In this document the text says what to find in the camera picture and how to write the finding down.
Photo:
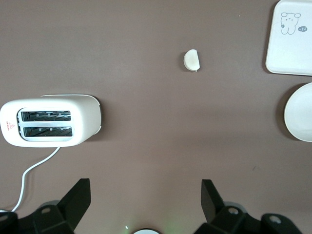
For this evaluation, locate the white two-slot toaster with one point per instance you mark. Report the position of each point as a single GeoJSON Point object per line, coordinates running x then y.
{"type": "Point", "coordinates": [83, 117]}

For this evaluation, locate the cream round plate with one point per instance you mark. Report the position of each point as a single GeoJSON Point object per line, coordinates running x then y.
{"type": "Point", "coordinates": [299, 112]}

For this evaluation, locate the white half-round bun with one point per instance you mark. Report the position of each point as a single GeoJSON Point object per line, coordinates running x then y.
{"type": "Point", "coordinates": [191, 59]}

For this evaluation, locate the cream tray with rabbit print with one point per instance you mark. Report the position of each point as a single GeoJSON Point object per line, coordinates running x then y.
{"type": "Point", "coordinates": [287, 53]}

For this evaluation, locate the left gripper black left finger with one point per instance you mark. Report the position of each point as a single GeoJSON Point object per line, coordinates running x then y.
{"type": "Point", "coordinates": [70, 209]}

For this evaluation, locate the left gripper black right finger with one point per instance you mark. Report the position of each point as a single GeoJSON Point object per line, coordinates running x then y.
{"type": "Point", "coordinates": [214, 209]}

